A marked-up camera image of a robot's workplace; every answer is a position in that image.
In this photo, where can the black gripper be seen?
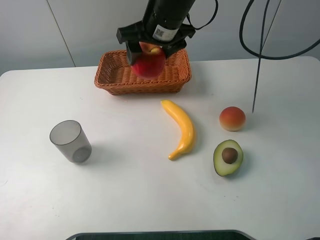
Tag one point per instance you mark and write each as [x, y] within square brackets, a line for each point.
[172, 40]

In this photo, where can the red apple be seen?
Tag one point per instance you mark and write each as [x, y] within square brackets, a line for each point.
[150, 64]

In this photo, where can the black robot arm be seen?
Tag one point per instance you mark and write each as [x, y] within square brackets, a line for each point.
[162, 25]

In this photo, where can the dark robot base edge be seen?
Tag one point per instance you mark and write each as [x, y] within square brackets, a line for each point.
[174, 235]

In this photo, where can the brown wicker basket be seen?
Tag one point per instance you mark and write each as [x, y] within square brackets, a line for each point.
[115, 75]

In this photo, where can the yellow banana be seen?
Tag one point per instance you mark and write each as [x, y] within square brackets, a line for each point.
[187, 128]

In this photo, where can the orange round bread bun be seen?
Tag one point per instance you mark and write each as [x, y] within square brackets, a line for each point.
[232, 119]

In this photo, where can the grey translucent plastic cup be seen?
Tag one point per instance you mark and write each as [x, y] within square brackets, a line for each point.
[69, 138]

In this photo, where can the halved avocado with pit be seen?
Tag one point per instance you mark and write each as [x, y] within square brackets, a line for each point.
[227, 157]

